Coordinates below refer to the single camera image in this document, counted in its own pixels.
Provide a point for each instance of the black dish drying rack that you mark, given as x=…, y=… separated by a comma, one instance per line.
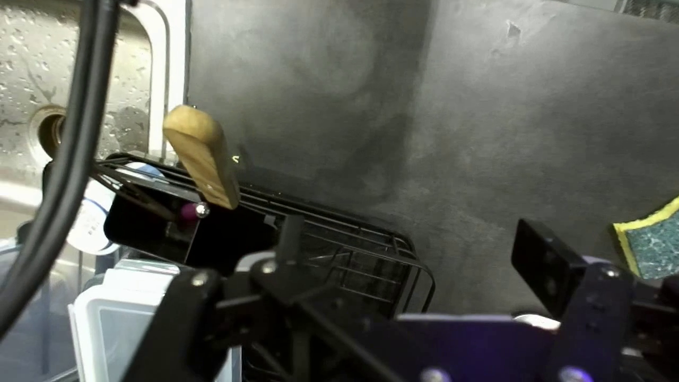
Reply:
x=369, y=263

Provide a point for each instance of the green yellow sponge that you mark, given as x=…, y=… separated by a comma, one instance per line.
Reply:
x=652, y=245

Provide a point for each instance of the clear plastic food container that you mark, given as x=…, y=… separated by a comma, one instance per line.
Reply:
x=110, y=316

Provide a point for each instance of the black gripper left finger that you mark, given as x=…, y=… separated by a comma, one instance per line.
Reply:
x=299, y=325

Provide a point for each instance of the stainless steel sink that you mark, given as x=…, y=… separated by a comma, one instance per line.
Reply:
x=37, y=56

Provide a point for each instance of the black utensil bucket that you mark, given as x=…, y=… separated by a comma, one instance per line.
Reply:
x=215, y=241

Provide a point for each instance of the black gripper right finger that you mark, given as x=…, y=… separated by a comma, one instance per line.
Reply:
x=614, y=327

